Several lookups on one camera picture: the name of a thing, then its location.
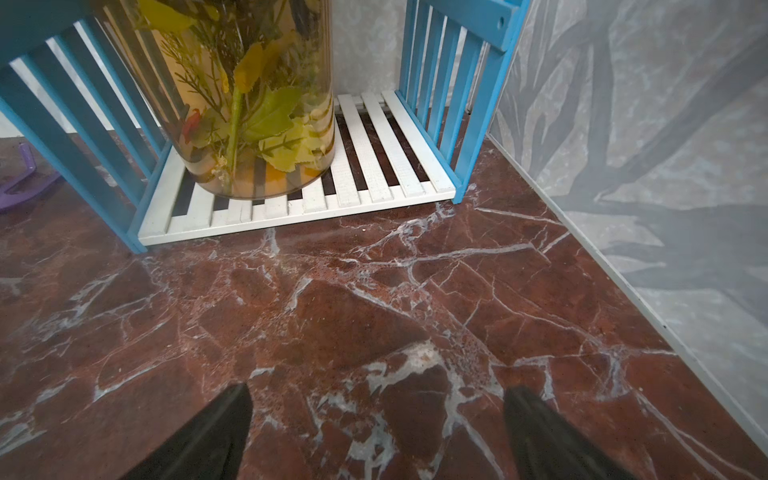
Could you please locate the glass vase with plants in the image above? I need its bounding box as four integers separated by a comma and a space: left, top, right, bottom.
96, 1, 335, 200

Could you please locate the purple pink garden fork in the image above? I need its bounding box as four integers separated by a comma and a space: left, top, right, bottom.
1, 143, 62, 212

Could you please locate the blue white slatted crate shelf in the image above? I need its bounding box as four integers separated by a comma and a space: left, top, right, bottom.
1, 1, 529, 253

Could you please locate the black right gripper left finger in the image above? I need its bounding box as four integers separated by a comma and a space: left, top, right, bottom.
123, 383, 253, 479

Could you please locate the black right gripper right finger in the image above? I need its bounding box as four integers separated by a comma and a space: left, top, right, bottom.
503, 385, 634, 479

